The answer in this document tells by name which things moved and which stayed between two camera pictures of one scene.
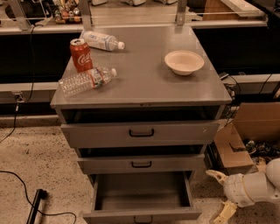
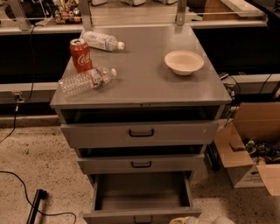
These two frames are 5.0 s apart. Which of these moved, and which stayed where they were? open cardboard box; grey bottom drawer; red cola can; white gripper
Moved: white gripper
Stayed: red cola can; grey bottom drawer; open cardboard box
